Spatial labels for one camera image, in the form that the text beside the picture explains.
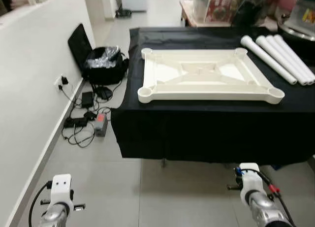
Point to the white wall socket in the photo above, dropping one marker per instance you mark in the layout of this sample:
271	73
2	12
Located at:
59	80

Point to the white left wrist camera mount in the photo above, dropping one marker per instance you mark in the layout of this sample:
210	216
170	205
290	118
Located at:
61	185

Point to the clear plastic storage box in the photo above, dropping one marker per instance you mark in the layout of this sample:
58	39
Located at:
302	17

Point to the wooden table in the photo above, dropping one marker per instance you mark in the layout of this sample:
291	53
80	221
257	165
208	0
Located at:
192	17

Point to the white plastic table top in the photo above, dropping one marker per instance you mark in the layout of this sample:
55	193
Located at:
206	95

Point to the black bag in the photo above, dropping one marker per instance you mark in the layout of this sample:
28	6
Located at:
106	75

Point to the black power adapter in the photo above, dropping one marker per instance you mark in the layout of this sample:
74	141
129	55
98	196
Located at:
87	99

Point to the black tablecloth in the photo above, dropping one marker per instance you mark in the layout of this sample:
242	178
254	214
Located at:
211	133

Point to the black power strip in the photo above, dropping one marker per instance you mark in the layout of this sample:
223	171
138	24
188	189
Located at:
75	122

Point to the grey box red button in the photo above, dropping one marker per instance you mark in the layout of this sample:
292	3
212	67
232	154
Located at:
101	126

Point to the crumpled clear plastic wrap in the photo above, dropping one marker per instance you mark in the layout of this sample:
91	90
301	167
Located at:
103	59

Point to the round black adapter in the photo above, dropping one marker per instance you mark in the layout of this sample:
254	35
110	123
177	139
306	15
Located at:
104	93

